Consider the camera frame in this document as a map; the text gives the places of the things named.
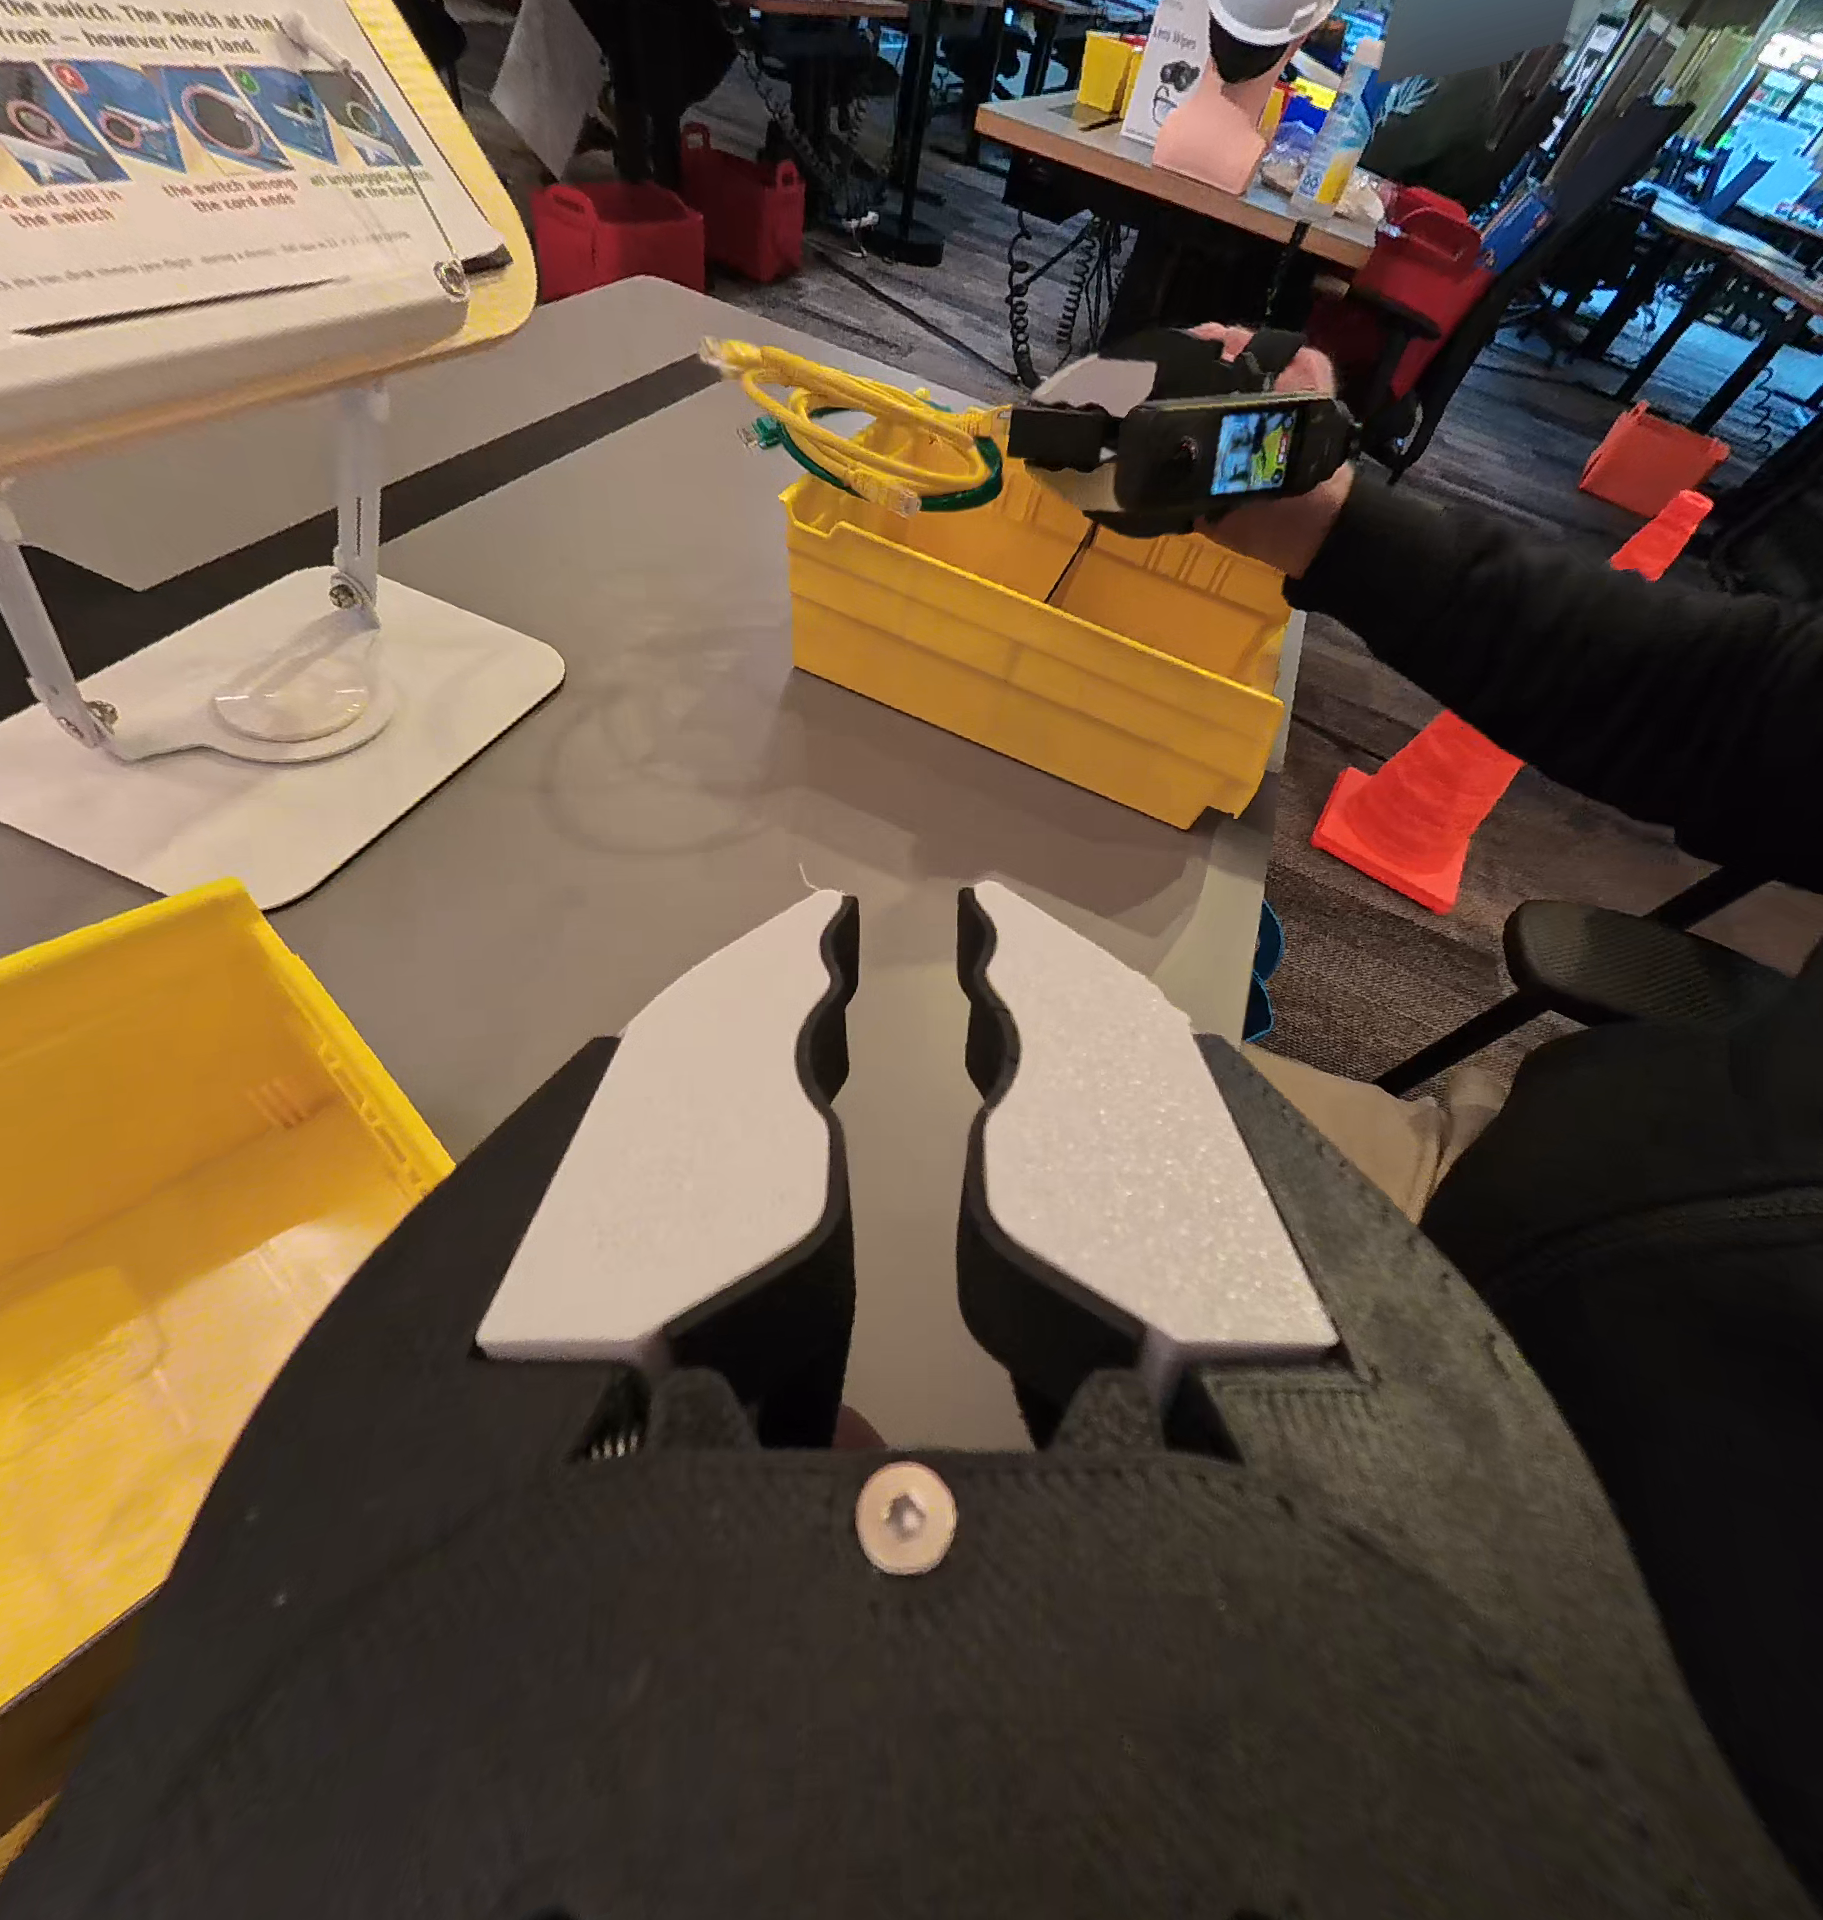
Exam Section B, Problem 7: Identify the black tape strip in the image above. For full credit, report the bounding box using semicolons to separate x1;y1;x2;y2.
371;358;736;550

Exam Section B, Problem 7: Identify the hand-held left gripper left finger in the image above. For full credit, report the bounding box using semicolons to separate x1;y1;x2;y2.
477;888;860;1445

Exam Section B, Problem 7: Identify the white instruction sheet stand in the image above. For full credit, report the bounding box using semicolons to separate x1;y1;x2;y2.
0;0;569;915

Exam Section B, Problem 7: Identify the wooden desk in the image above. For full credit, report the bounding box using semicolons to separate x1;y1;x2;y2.
1640;186;1823;444

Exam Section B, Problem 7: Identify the pink mannequin head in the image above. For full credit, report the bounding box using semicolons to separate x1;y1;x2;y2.
1150;24;1294;198

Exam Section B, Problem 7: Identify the yellow ethernet cable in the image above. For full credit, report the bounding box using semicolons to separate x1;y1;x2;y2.
700;336;1008;520

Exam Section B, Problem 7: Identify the wooden table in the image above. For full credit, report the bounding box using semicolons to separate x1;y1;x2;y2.
975;87;1380;276

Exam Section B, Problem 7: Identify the green ethernet cable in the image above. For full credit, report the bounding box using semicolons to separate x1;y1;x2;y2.
736;416;1008;520

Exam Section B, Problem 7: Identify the yellow divided plastic bin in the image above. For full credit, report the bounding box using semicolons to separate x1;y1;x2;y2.
783;428;1291;832

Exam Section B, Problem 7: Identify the person's leg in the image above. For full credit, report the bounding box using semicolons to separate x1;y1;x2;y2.
1249;1043;1512;1224

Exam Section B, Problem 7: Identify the black pole stand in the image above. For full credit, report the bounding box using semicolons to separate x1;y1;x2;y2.
858;0;959;270

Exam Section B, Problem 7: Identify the grey cloth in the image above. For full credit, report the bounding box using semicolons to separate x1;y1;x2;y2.
490;0;607;179

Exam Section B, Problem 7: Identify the clear plastic bottle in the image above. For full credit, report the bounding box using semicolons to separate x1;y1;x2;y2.
1291;37;1390;221

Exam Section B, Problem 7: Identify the orange traffic cone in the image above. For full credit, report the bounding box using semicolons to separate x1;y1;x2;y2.
1311;708;1527;917
1607;488;1716;582

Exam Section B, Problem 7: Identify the black office chair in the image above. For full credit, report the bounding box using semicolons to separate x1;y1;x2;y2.
1373;871;1797;1098

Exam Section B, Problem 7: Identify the white product box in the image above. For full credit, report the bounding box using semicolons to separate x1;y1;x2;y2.
1123;24;1228;151

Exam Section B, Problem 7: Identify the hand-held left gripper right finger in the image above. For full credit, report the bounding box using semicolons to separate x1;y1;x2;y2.
956;882;1340;1450

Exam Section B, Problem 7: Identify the orange bin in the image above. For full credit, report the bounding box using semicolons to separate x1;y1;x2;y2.
1580;401;1735;520

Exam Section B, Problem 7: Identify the black mesh chair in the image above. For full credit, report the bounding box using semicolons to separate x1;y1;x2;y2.
1356;97;1699;484

